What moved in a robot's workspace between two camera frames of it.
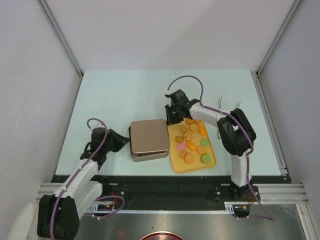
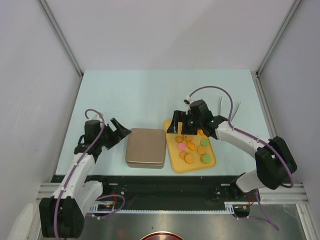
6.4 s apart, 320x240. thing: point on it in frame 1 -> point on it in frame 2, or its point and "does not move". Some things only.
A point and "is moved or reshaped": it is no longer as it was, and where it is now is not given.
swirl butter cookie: x=179 y=139 does not move
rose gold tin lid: x=149 y=136 is moved or reshaped
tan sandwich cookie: x=201 y=150 does not move
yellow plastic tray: x=190 y=147 does not move
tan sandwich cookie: x=189 y=158 does not move
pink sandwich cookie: x=181 y=146 does not move
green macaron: x=204 y=142 does not move
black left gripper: x=120 y=141 -> x=117 y=135
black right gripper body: x=174 y=115 -> x=190 y=117
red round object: x=161 y=235 does not move
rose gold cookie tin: x=145 y=156 -> x=145 y=165
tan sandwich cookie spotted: x=187 y=136 does not move
